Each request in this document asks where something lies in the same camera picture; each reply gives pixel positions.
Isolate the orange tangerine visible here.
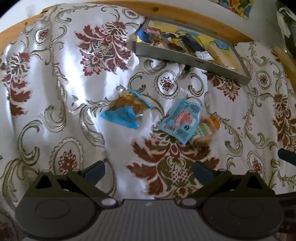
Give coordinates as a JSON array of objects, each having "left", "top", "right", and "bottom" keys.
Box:
[{"left": 207, "top": 116, "right": 220, "bottom": 132}]

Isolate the light blue pig packet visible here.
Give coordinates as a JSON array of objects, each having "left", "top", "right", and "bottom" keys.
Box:
[{"left": 158, "top": 98, "right": 202, "bottom": 145}]

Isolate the blue edged clear snack bag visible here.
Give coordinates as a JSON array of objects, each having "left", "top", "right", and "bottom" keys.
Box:
[{"left": 100, "top": 89, "right": 154, "bottom": 130}]

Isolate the rice cracker pack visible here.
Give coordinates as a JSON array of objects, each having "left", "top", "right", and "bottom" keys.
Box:
[{"left": 208, "top": 42, "right": 238, "bottom": 70}]

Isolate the dark blue snack packet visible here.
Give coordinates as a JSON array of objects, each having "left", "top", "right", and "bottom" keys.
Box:
[{"left": 180, "top": 35, "right": 214, "bottom": 61}]

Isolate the clear dark snack bag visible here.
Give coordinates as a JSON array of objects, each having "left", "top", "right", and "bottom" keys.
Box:
[{"left": 166, "top": 42, "right": 185, "bottom": 53}]

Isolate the red quail egg pack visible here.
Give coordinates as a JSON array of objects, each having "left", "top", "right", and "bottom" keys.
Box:
[{"left": 144, "top": 26, "right": 166, "bottom": 49}]

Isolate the yellow green candy pack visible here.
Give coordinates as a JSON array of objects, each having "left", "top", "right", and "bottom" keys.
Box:
[{"left": 171, "top": 38, "right": 188, "bottom": 53}]

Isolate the floral white bed cover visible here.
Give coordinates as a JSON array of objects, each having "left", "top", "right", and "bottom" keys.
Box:
[{"left": 1, "top": 4, "right": 295, "bottom": 240}]

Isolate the grey metal tray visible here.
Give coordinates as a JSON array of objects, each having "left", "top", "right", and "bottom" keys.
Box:
[{"left": 133, "top": 17, "right": 251, "bottom": 85}]

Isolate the plastic bag of clothes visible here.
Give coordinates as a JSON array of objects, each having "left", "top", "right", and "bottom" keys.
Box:
[{"left": 276, "top": 1, "right": 295, "bottom": 47}]

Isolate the frog drawing paper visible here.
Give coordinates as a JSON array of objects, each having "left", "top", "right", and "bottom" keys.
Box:
[{"left": 134, "top": 20, "right": 238, "bottom": 70}]

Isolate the landscape drawing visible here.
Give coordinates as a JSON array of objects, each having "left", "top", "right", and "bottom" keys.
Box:
[{"left": 210, "top": 0, "right": 254, "bottom": 19}]

